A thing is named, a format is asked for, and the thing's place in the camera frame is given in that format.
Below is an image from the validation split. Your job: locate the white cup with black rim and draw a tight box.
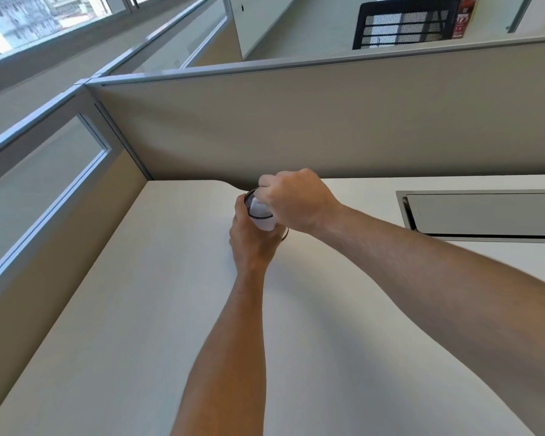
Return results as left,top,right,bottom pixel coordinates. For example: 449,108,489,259
243,187,290,243

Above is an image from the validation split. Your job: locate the distant partition with glass pane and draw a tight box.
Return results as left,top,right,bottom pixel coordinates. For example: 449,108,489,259
90,0,244,80

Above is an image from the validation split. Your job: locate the beige fabric partition panel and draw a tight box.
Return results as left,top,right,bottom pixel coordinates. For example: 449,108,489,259
85,33,545,194

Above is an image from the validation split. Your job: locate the black mesh office chair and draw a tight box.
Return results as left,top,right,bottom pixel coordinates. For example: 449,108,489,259
352,0,462,50

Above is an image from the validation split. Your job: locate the person's right hand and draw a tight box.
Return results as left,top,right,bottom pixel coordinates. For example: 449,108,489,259
257,167,344,236

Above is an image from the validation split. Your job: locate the red fire extinguisher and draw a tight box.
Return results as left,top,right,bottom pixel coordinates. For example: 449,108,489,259
452,0,478,40

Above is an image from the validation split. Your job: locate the window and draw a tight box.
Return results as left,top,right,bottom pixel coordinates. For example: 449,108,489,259
0,0,210,64

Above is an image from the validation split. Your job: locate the beige partition with glass pane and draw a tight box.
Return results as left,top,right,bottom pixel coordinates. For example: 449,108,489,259
0,84,153,409

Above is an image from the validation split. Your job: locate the grey desk cable tray lid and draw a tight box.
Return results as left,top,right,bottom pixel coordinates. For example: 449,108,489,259
395,189,545,243

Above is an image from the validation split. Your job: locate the person's right forearm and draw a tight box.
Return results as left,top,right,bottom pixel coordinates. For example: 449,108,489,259
317,203,545,436

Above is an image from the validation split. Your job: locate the person's left forearm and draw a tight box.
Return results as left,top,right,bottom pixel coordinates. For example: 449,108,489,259
170,263,271,436

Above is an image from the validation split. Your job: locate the person's left hand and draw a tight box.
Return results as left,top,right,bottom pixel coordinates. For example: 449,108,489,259
228,193,288,273

